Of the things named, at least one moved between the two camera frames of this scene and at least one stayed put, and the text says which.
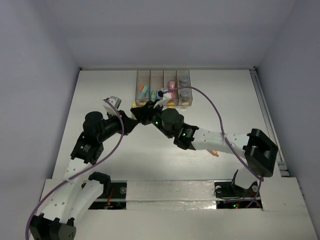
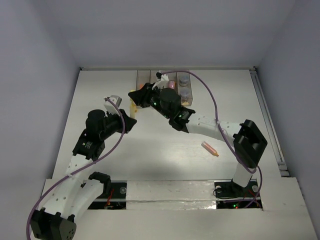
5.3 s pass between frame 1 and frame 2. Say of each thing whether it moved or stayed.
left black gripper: stayed
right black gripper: moved
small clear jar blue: stayed
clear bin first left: stayed
